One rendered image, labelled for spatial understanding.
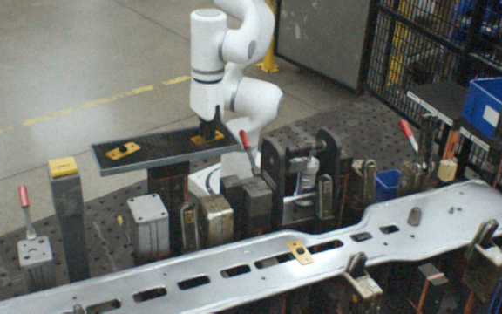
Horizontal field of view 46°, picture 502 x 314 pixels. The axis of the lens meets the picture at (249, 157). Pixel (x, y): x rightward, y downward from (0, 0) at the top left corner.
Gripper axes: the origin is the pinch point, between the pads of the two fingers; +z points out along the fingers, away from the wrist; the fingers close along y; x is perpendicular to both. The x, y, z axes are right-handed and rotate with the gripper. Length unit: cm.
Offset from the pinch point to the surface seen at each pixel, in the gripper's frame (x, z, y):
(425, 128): 53, 0, 28
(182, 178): -8.6, 11.1, 2.2
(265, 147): 11.2, 2.8, 10.9
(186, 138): -4.6, 2.5, -2.7
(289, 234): 8.3, 18.5, 27.9
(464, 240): 46, 19, 52
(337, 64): 208, 89, -174
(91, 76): 67, 118, -296
